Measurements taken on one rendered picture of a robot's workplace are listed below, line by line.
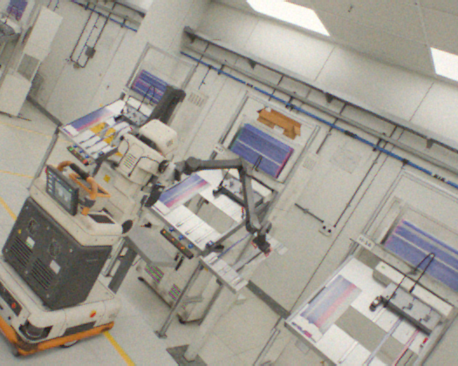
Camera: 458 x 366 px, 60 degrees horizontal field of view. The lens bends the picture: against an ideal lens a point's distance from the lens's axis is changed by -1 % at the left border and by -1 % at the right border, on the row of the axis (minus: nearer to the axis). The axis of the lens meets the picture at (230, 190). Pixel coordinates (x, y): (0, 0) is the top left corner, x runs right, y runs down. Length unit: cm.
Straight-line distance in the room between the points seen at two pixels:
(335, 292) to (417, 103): 250
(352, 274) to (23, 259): 202
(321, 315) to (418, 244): 76
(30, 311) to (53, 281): 18
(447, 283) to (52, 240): 228
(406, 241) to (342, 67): 267
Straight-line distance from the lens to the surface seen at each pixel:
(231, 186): 324
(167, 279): 347
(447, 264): 280
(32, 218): 246
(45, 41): 691
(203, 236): 297
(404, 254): 282
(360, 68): 490
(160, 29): 602
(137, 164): 241
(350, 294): 275
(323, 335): 258
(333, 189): 457
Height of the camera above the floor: 160
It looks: 8 degrees down
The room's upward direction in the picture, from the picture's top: 30 degrees clockwise
